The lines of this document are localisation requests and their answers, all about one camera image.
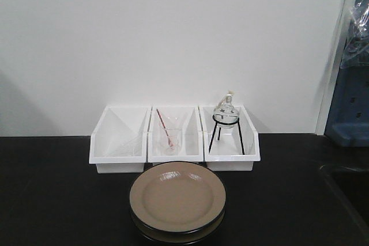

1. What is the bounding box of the beige round plate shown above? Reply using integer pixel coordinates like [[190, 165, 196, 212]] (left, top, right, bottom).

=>
[[129, 162, 226, 230], [130, 209, 225, 245]]

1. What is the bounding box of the clear glass beaker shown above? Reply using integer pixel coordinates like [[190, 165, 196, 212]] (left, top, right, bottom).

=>
[[159, 116, 182, 156]]

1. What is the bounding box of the middle white storage bin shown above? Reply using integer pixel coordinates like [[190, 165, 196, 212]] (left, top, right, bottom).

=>
[[147, 105, 204, 165]]

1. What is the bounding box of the white storage bin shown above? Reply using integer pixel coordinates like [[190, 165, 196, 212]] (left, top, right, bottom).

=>
[[89, 106, 152, 174], [147, 105, 204, 165], [198, 105, 261, 171]]

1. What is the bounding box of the red stirring rod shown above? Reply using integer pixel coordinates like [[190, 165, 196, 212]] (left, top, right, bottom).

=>
[[156, 108, 175, 149]]

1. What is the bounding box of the round glass flask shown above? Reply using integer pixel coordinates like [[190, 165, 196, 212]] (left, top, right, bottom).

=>
[[213, 91, 239, 128]]

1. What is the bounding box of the right white storage bin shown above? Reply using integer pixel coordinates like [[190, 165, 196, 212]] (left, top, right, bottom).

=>
[[198, 105, 261, 171]]

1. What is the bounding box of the left white storage bin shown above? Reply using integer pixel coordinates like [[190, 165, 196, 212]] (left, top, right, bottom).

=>
[[89, 106, 152, 174]]

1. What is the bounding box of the blue pegboard drying rack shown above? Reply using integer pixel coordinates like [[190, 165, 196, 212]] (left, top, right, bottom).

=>
[[325, 0, 368, 147]]

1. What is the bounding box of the plastic bag of pegs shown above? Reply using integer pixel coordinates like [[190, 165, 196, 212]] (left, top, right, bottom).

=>
[[340, 0, 368, 69]]

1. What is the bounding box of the black lab sink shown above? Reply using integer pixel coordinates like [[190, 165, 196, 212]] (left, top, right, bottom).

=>
[[319, 165, 368, 244]]

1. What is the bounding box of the black wire tripod stand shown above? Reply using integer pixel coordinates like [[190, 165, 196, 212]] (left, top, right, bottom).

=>
[[208, 116, 246, 156]]

